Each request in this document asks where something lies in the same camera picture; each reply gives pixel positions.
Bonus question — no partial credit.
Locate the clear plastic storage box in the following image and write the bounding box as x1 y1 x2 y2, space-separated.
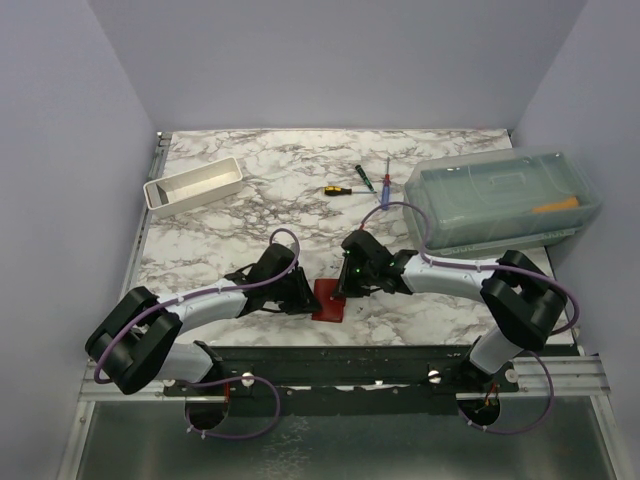
403 146 601 258

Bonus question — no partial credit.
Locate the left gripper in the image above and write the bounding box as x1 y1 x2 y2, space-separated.
268 267 322 316

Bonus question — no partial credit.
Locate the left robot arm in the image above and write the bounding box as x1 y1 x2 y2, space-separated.
85 244 321 395

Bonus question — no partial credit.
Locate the blue red screwdriver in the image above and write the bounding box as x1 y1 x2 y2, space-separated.
381 159 391 210

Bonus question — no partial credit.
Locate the orange item in box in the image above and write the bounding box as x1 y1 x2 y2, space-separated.
531 196 580 214

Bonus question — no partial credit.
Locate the red card holder wallet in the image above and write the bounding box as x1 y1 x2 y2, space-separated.
311 278 346 323

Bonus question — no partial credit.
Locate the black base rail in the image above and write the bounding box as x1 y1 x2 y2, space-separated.
164 344 586 416

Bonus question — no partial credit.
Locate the yellow black screwdriver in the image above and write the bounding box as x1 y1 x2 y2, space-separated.
323 186 353 197

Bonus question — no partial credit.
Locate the green black screwdriver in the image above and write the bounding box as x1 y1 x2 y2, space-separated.
355 164 376 193

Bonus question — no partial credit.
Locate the white rectangular tray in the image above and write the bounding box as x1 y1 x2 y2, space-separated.
143 157 243 218

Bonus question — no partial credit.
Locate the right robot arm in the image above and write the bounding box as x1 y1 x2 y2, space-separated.
334 229 569 392

